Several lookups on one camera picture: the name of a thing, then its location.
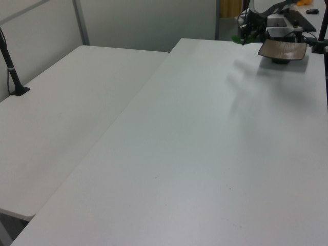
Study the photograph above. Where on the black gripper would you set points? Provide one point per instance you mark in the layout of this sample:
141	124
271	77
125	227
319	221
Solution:
256	20

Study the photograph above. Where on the green cucumber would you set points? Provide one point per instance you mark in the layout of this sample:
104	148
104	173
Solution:
235	39

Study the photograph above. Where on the brown square ceramic plate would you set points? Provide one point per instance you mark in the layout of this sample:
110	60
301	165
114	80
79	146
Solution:
284	48

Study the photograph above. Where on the black desk mat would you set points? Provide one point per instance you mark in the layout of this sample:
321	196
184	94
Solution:
305	23

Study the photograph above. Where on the orange object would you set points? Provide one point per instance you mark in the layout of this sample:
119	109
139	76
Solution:
305	2

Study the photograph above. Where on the black computer mouse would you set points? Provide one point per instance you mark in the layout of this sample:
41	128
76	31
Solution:
312	11

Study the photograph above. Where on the grey partition frame post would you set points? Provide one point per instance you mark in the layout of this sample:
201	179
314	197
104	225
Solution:
82	25
217	20

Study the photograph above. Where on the black clamp camera stand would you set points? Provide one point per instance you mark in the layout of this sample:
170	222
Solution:
322	33

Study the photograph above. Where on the grey partition frame rail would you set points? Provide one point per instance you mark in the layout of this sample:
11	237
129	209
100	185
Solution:
23	10

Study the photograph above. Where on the black camera pole with base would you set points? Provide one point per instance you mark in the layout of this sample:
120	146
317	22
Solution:
10	71

